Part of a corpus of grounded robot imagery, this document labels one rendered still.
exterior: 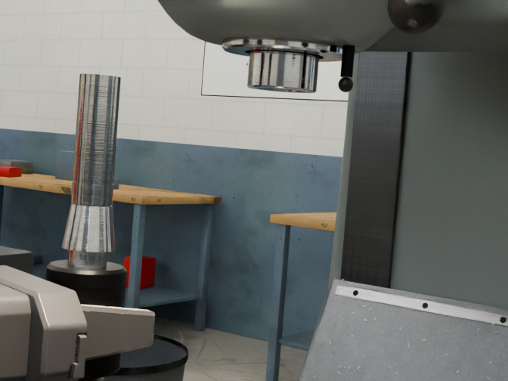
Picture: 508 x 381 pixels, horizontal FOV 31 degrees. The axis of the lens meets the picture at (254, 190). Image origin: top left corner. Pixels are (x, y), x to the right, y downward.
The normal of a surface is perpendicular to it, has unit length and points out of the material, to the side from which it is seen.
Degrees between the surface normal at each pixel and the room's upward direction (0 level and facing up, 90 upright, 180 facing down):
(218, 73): 90
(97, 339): 90
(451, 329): 63
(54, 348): 90
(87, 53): 90
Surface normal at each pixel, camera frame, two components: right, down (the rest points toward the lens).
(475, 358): -0.47, -0.45
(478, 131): -0.58, 0.00
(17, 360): 0.63, 0.09
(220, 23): -0.33, 0.85
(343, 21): 0.55, 0.67
